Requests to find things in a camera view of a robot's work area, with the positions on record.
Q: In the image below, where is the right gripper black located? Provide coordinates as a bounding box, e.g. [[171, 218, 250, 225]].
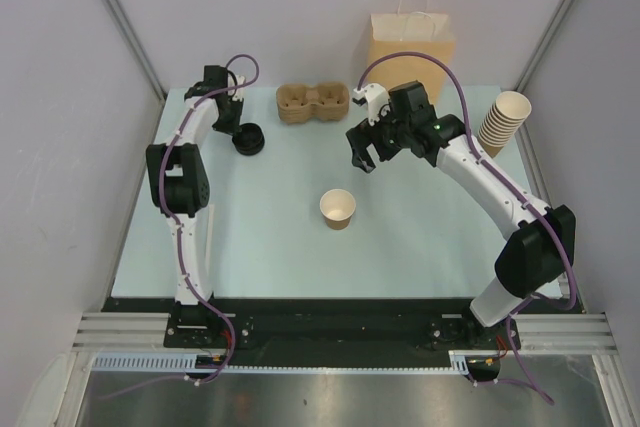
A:
[[346, 100, 412, 173]]

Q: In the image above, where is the brown paper bag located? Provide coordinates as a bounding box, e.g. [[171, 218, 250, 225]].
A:
[[366, 0, 456, 104]]

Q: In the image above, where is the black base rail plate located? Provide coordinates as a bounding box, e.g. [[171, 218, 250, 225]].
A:
[[102, 297, 555, 366]]

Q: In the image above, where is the white wrapped straw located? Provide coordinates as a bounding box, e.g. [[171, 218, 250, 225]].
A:
[[204, 203, 215, 274]]

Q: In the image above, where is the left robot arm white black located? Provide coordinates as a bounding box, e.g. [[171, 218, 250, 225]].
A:
[[145, 65, 245, 305]]

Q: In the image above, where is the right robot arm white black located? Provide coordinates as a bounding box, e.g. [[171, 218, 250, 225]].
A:
[[346, 81, 576, 348]]

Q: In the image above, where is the brown paper coffee cup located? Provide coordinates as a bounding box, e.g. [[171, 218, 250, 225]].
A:
[[319, 189, 356, 230]]

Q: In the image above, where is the stack of black lids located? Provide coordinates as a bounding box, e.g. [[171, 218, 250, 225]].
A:
[[232, 123, 265, 156]]

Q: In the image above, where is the stack of paper cups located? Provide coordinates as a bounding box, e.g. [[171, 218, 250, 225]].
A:
[[478, 91, 532, 158]]

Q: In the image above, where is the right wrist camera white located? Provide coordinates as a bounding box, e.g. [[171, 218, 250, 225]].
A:
[[352, 83, 390, 126]]

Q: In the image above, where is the white cable duct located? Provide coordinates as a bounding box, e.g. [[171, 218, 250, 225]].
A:
[[92, 351, 501, 375]]

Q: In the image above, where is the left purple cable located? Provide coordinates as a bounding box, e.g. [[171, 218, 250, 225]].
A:
[[97, 53, 261, 401]]

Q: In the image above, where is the brown pulp cup carrier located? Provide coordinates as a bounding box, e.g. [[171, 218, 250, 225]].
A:
[[276, 82, 350, 124]]

